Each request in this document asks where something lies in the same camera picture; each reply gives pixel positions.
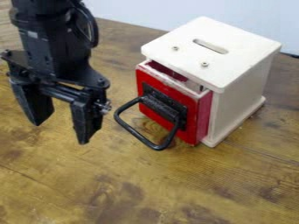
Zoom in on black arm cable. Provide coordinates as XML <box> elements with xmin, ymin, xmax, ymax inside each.
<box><xmin>74</xmin><ymin>1</ymin><xmax>100</xmax><ymax>49</ymax></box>

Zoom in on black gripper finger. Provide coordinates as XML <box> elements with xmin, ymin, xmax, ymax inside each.
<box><xmin>70</xmin><ymin>100</ymin><xmax>103</xmax><ymax>144</ymax></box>

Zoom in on right screw on box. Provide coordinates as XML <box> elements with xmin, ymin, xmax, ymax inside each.
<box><xmin>200</xmin><ymin>61</ymin><xmax>210</xmax><ymax>67</ymax></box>

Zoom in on black metal drawer handle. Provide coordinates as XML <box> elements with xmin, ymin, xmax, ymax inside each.
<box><xmin>114</xmin><ymin>94</ymin><xmax>188</xmax><ymax>151</ymax></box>

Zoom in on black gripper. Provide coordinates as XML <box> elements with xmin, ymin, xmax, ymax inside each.
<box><xmin>1</xmin><ymin>25</ymin><xmax>111</xmax><ymax>126</ymax></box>

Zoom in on red drawer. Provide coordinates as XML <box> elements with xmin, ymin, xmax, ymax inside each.
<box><xmin>135</xmin><ymin>60</ymin><xmax>212</xmax><ymax>145</ymax></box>

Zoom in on white wooden box cabinet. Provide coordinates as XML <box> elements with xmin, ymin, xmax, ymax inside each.
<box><xmin>142</xmin><ymin>17</ymin><xmax>282</xmax><ymax>147</ymax></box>

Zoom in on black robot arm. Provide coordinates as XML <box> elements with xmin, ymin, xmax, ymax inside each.
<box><xmin>1</xmin><ymin>0</ymin><xmax>111</xmax><ymax>144</ymax></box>

